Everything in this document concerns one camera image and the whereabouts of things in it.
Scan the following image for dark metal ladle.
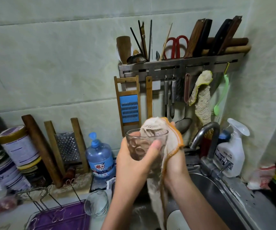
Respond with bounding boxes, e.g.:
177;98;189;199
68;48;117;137
126;52;148;64

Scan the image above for red container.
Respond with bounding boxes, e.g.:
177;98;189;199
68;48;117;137
199;136;211;158

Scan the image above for stainless steel sink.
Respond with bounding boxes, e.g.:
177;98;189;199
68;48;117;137
107;163;254;230

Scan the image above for metal wire cup rack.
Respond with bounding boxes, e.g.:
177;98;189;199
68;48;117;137
16;182;93;230

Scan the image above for bundle of dark chopsticks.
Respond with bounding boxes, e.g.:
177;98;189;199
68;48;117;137
130;19;154;63

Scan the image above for blue capped bottle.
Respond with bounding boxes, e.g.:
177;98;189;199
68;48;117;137
218;130;232;147

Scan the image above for small blue water bottle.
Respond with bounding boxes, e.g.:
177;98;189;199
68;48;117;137
86;132;116;179

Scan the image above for hanging loofah sponge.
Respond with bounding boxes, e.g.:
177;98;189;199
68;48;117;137
188;70;214;127

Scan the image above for light wooden handle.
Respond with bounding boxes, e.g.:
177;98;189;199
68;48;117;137
201;44;252;57

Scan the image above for wooden slicer with blue blade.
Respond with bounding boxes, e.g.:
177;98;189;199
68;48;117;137
114;75;142;138

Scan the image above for white plate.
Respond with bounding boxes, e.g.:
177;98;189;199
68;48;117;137
166;209;191;230

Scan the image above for person's right hand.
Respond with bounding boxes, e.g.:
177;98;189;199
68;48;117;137
162;136;189;190

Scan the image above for dark wooden handle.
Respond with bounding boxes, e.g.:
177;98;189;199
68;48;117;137
207;37;249;47

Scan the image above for mesh strainer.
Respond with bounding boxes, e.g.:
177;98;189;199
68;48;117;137
174;73;193;134

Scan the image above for wooden framed metal grater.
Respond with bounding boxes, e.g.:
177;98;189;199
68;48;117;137
44;117;90;178

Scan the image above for black handled knife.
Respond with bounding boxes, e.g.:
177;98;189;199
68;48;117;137
209;19;234;57
193;19;213;58

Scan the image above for stack of labelled tin cans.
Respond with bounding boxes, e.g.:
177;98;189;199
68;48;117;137
0;110;50;195

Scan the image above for white spray bottle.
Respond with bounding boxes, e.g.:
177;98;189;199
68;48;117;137
213;118;250;178

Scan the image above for red handled scissors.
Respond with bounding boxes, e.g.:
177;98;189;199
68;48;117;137
163;35;190;60

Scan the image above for beige dish cloth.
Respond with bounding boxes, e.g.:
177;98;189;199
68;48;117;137
139;116;185;230

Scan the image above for wooden spatula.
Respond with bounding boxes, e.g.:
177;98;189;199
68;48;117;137
145;75;154;120

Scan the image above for wooden scoop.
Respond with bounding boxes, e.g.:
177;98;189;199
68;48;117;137
116;36;132;64

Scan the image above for purple plastic tray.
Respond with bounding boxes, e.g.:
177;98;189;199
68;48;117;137
25;200;92;230

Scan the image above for pink and white plastic bag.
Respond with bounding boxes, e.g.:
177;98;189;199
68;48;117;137
247;164;276;191

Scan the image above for person's right forearm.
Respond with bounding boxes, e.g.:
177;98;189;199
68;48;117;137
169;177;230;230

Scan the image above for wooden rolling pin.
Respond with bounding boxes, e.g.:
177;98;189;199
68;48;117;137
21;114;64;188

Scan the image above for bamboo skewer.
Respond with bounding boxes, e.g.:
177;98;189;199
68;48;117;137
159;22;173;60

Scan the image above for person's left hand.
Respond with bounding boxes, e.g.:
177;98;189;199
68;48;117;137
115;136;163;199

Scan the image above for brown handled knife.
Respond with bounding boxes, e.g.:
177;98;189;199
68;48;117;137
217;16;243;56
183;18;207;59

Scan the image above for wall mounted metal utensil rack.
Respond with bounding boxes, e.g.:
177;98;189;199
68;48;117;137
118;52;246;79

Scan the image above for metal peeler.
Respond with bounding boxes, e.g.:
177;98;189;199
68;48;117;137
170;75;177;119
163;76;169;117

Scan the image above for metal faucet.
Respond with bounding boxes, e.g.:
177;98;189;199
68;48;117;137
188;122;225;180

